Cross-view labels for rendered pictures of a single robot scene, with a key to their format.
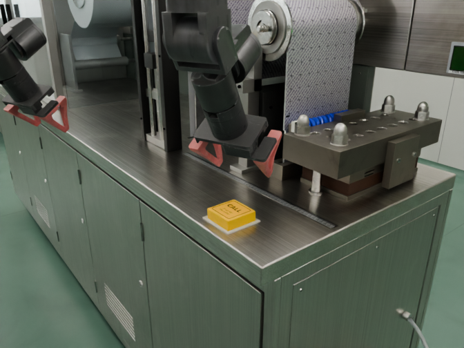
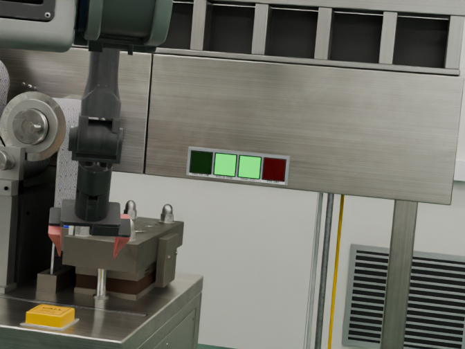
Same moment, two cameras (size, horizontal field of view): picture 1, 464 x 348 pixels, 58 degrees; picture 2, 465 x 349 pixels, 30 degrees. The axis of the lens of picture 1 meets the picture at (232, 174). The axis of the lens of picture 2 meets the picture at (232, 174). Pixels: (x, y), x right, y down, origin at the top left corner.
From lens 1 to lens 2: 105 cm
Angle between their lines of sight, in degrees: 44
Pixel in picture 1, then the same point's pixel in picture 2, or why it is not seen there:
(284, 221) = (100, 317)
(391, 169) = (164, 266)
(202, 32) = (115, 131)
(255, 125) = (113, 208)
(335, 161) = (131, 255)
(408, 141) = (172, 239)
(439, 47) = (177, 151)
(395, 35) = (131, 139)
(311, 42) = not seen: hidden behind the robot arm
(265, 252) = (111, 334)
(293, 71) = (61, 172)
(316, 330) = not seen: outside the picture
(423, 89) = not seen: hidden behind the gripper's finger
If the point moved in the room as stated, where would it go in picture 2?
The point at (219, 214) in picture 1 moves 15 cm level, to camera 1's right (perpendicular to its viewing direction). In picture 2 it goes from (46, 313) to (114, 305)
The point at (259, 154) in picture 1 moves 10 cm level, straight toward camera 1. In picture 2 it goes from (124, 231) to (154, 242)
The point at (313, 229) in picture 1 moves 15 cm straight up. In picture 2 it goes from (131, 318) to (136, 242)
